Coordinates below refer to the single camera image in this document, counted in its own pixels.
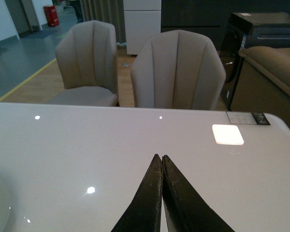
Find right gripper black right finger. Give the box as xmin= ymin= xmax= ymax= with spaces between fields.
xmin=162 ymin=155 xmax=233 ymax=232

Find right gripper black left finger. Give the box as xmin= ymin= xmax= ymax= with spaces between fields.
xmin=112 ymin=154 xmax=163 ymax=232

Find table label sticker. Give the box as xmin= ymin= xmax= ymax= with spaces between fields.
xmin=226 ymin=111 xmax=271 ymax=126

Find right beige upholstered chair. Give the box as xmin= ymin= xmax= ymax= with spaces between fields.
xmin=130 ymin=30 xmax=226 ymax=110

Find beige upholstered chair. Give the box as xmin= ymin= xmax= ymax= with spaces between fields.
xmin=130 ymin=30 xmax=226 ymax=110
xmin=50 ymin=20 xmax=119 ymax=106

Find beige sofa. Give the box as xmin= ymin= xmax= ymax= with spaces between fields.
xmin=231 ymin=46 xmax=290 ymax=128

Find left beige upholstered chair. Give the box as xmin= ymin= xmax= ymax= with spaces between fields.
xmin=50 ymin=20 xmax=119 ymax=106

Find dark kitchen counter cabinet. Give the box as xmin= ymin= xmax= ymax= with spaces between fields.
xmin=161 ymin=0 xmax=290 ymax=50

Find white drawer cabinet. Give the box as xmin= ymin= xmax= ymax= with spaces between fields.
xmin=123 ymin=0 xmax=161 ymax=55

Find black washing machine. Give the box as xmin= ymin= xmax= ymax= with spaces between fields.
xmin=219 ymin=12 xmax=290 ymax=111

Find red fire extinguisher box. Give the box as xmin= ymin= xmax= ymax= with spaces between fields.
xmin=43 ymin=5 xmax=59 ymax=27

